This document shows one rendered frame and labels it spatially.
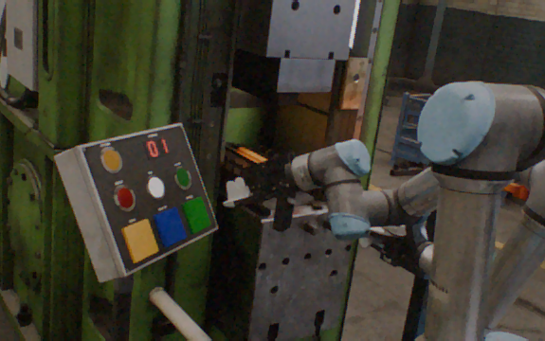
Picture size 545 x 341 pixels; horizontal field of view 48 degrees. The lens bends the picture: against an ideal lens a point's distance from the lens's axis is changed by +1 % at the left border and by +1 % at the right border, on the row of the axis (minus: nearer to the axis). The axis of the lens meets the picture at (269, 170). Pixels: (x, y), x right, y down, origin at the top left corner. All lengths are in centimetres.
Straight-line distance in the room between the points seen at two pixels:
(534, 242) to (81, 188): 90
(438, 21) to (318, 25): 932
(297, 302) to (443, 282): 106
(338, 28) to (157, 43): 52
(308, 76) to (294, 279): 62
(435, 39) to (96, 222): 1001
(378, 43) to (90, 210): 121
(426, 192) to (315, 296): 90
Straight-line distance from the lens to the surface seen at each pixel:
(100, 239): 129
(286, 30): 167
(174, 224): 139
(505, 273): 130
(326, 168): 122
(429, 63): 1107
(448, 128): 88
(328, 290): 203
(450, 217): 91
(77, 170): 129
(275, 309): 191
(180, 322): 175
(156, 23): 163
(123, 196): 131
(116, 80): 200
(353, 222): 118
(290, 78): 171
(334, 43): 179
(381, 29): 213
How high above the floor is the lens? 156
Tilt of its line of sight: 17 degrees down
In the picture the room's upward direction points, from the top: 7 degrees clockwise
